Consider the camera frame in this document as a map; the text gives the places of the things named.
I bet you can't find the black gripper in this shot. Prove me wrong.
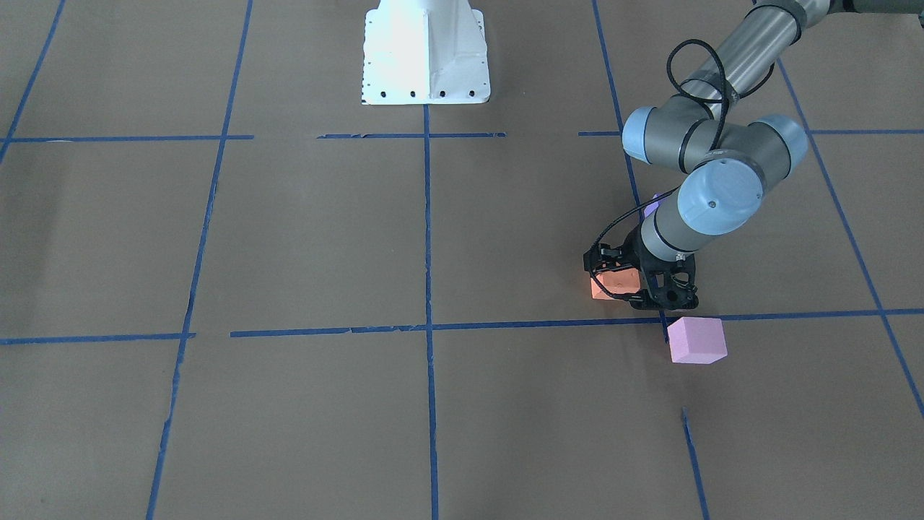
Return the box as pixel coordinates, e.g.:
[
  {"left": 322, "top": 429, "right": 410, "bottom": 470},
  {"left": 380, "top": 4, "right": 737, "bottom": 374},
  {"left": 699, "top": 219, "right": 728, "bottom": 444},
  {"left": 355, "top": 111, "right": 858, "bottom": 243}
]
[{"left": 626, "top": 225, "right": 699, "bottom": 311}]

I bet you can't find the orange foam cube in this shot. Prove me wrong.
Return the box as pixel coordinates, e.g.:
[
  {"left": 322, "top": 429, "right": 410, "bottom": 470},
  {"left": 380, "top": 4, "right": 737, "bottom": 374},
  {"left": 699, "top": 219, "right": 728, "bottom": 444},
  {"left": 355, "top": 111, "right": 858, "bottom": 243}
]
[{"left": 590, "top": 267, "right": 642, "bottom": 300}]

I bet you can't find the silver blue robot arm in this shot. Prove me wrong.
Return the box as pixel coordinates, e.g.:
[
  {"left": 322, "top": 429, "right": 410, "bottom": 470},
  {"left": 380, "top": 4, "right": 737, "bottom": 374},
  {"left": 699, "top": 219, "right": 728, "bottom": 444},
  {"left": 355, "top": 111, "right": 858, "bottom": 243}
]
[{"left": 611, "top": 1, "right": 922, "bottom": 310}]

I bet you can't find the pink foam cube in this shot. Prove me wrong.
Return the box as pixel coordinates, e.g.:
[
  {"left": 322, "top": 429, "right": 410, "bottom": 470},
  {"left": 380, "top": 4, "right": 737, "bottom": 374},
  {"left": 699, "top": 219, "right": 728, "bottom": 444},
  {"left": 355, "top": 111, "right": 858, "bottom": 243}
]
[{"left": 667, "top": 316, "right": 728, "bottom": 365}]

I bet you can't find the purple foam cube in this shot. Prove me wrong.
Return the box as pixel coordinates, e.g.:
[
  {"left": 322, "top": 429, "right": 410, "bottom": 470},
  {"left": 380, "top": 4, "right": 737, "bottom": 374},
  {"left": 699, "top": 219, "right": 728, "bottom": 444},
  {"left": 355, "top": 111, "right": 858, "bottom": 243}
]
[{"left": 642, "top": 194, "right": 661, "bottom": 217}]

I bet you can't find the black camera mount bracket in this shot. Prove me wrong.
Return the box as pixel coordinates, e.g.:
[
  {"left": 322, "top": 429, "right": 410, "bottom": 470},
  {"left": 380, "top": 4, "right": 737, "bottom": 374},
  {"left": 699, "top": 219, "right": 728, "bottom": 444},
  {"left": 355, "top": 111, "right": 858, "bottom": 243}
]
[{"left": 582, "top": 243, "right": 638, "bottom": 276}]

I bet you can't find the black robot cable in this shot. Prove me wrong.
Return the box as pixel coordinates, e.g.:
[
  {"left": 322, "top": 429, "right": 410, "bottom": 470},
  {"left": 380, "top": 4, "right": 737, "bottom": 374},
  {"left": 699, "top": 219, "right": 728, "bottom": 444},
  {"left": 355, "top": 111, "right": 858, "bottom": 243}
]
[{"left": 590, "top": 39, "right": 777, "bottom": 297}]

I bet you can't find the white pedestal column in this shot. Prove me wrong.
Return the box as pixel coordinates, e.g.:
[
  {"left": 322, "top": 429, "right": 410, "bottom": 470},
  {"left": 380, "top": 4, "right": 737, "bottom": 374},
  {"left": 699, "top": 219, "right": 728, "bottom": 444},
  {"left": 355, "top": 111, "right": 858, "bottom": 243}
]
[{"left": 361, "top": 1, "right": 492, "bottom": 105}]

